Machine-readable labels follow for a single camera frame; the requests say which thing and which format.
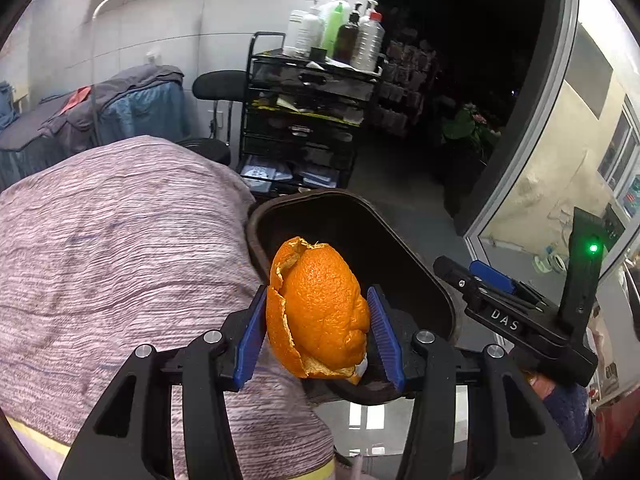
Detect orange peel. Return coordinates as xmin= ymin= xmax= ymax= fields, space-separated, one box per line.
xmin=266 ymin=236 xmax=371 ymax=385

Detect dark brown trash bin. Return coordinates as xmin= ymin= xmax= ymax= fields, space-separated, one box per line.
xmin=245 ymin=188 xmax=458 ymax=406

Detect right hand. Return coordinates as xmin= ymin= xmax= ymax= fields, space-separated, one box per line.
xmin=521 ymin=368 xmax=556 ymax=400

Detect purple striped bed cover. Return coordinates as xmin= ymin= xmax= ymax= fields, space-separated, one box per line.
xmin=0 ymin=134 xmax=335 ymax=480

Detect potted plant pink flowers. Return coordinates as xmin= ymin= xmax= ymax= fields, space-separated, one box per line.
xmin=442 ymin=103 xmax=502 ymax=164

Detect black rolling cart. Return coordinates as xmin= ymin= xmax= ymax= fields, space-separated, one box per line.
xmin=238 ymin=32 xmax=382 ymax=200

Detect pink bed sheet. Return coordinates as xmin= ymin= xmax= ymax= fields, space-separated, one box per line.
xmin=8 ymin=417 xmax=335 ymax=479

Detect blue covered massage table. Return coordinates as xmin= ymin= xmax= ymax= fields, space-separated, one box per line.
xmin=1 ymin=64 xmax=189 ymax=190

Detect red cloth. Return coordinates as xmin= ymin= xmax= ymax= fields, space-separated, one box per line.
xmin=58 ymin=86 xmax=92 ymax=116

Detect dark brown bottle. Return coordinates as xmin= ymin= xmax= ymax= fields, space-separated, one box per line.
xmin=332 ymin=3 xmax=360 ymax=64

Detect white pump bottle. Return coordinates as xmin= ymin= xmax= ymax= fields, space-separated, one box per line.
xmin=283 ymin=0 xmax=324 ymax=58

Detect green bottle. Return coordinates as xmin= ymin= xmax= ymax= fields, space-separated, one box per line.
xmin=320 ymin=0 xmax=352 ymax=58

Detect white gooseneck lamp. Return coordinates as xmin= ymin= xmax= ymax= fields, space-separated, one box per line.
xmin=89 ymin=0 xmax=196 ymax=146

